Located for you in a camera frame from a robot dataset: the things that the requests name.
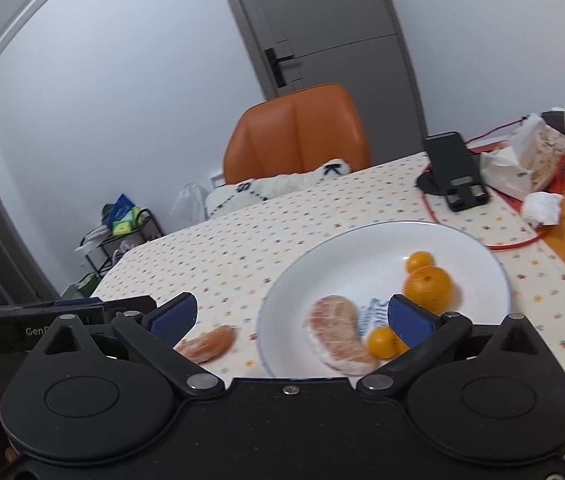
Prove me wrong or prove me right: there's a crumpled white tissue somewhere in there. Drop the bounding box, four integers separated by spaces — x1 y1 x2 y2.
520 192 563 229

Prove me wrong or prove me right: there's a white tissue pack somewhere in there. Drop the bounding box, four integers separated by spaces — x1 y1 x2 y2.
480 114 565 200

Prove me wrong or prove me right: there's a large orange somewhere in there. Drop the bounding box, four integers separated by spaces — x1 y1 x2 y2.
403 266 455 314

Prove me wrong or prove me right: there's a large peeled pomelo segment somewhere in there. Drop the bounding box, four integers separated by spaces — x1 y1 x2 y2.
303 295 379 376

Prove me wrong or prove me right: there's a dotted white tablecloth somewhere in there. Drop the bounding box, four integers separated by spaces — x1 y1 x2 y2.
96 155 565 379

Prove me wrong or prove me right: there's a small peeled pomelo segment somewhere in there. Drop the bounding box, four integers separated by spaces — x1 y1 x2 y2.
174 325 237 364

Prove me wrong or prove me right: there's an orange leather chair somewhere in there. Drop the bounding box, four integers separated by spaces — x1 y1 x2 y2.
223 84 371 184

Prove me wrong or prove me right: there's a white fluffy cushion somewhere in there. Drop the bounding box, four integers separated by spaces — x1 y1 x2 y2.
205 158 352 219

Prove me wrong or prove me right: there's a blue package on shelf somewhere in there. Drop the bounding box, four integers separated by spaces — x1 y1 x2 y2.
107 194 135 229

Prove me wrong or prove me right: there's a clear plastic bag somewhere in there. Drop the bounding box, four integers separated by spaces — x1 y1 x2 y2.
171 182 209 224

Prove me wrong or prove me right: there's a green package on shelf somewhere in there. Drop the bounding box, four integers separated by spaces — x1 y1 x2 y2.
111 206 150 236

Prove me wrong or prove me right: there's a grey door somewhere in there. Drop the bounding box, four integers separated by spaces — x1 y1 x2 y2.
228 0 427 164

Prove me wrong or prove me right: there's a white plate blue rim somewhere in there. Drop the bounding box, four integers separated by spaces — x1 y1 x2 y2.
258 221 512 379

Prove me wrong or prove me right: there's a red cable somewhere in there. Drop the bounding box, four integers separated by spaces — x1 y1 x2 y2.
421 116 553 252

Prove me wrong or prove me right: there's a small yellow orange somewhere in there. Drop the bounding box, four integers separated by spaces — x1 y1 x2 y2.
405 252 434 274

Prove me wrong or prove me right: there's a black door handle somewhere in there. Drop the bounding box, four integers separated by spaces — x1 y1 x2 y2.
264 48 295 89

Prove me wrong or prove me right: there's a black metal shelf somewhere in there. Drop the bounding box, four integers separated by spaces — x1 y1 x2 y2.
75 209 165 278

